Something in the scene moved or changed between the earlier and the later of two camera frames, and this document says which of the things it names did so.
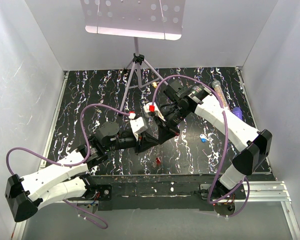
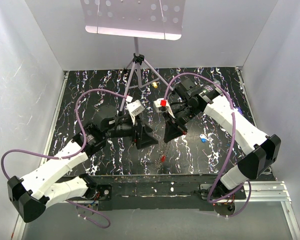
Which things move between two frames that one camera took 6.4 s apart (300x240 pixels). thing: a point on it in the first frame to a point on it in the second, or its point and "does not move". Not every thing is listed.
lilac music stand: x=155 y=19 does not move
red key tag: x=158 y=161 to x=163 y=158
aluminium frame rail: x=20 y=225 does not move
